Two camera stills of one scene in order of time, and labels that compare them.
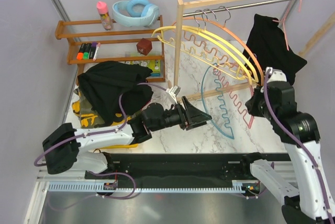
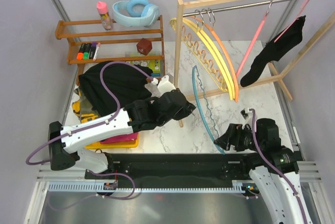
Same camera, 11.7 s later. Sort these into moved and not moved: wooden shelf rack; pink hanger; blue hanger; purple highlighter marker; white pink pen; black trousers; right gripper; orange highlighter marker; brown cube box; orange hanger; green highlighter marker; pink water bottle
Moved: right gripper; orange hanger; blue hanger; pink hanger
Not moved: brown cube box; pink water bottle; orange highlighter marker; white pink pen; purple highlighter marker; wooden shelf rack; green highlighter marker; black trousers
